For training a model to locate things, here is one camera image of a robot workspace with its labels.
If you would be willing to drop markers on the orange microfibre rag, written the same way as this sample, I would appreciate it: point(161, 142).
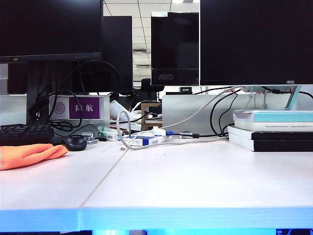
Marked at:
point(29, 154)

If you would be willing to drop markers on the wooden shelf box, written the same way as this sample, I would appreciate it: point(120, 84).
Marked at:
point(144, 117)

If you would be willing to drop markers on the white power adapter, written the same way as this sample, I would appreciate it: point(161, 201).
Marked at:
point(159, 131)

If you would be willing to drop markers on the blue white carton box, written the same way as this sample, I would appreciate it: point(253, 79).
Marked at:
point(151, 141)

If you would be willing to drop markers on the silver desk divider panel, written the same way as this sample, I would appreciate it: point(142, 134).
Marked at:
point(185, 110)

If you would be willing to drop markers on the black office chair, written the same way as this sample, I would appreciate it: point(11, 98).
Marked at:
point(146, 85)

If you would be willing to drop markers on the small grey device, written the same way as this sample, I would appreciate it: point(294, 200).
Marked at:
point(186, 89)

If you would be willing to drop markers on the white crumpled paper bag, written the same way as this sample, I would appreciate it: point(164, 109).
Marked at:
point(116, 107)

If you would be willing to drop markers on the green white small box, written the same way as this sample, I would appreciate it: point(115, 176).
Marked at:
point(110, 135)

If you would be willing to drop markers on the small silver gadget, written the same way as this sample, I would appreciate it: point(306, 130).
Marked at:
point(89, 140)

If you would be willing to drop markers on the silver nameplate purple label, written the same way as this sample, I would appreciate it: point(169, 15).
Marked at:
point(84, 107)

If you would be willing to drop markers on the black AOC monitor glossy bezel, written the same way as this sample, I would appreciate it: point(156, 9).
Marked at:
point(174, 44)

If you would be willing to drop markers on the black computer mouse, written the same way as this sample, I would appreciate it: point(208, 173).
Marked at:
point(74, 143)

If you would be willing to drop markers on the white cover book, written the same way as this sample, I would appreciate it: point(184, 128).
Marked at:
point(256, 126)

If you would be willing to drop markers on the teal cover book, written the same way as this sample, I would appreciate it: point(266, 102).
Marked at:
point(281, 117)

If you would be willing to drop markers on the black AOC monitor silver edge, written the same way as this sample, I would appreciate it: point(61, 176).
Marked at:
point(256, 41)

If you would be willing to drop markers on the black monitor stand column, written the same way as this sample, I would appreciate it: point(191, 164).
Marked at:
point(33, 80)

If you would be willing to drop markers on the white teal monitor stand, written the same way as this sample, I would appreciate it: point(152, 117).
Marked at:
point(293, 98)

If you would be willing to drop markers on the black monitor with button row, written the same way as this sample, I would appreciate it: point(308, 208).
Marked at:
point(49, 29)

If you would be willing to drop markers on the black keyboard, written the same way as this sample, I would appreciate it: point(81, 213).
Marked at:
point(14, 134)

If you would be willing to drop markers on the frosted desk divider panel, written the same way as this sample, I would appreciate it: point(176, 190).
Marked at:
point(12, 110)

